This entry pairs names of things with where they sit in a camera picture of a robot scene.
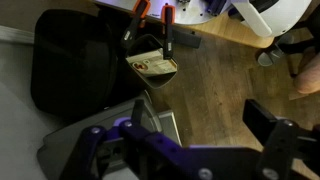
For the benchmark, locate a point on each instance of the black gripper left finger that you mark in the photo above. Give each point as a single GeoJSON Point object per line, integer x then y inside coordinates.
{"type": "Point", "coordinates": [133, 146]}

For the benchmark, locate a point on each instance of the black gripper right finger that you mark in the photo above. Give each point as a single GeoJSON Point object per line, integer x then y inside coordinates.
{"type": "Point", "coordinates": [283, 146]}

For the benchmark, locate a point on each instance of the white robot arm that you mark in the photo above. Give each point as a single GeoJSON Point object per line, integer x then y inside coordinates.
{"type": "Point", "coordinates": [273, 15]}

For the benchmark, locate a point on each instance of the black waste bin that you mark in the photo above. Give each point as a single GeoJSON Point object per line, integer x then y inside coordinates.
{"type": "Point", "coordinates": [160, 81]}

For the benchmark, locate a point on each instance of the bare human leg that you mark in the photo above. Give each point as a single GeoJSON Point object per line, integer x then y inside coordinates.
{"type": "Point", "coordinates": [310, 76]}

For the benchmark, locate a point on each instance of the printed cardboard box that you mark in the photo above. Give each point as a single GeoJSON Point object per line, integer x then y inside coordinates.
{"type": "Point", "coordinates": [153, 65]}

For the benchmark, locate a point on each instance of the grey chair caster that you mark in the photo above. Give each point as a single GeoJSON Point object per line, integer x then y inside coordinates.
{"type": "Point", "coordinates": [270, 55]}

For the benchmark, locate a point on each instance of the black chair leg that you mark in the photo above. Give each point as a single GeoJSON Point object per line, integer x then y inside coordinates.
{"type": "Point", "coordinates": [300, 45]}

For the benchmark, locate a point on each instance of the black flat bar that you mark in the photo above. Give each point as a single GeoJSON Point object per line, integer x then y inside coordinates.
{"type": "Point", "coordinates": [186, 38]}

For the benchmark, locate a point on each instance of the orange black bar clamp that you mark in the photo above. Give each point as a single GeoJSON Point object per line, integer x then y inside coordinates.
{"type": "Point", "coordinates": [168, 30]}

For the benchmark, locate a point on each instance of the orange black spring clamp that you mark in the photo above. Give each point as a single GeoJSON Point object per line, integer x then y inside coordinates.
{"type": "Point", "coordinates": [135, 23]}

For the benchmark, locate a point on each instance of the silver metal mounting plate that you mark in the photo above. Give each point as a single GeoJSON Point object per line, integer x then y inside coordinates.
{"type": "Point", "coordinates": [190, 13]}

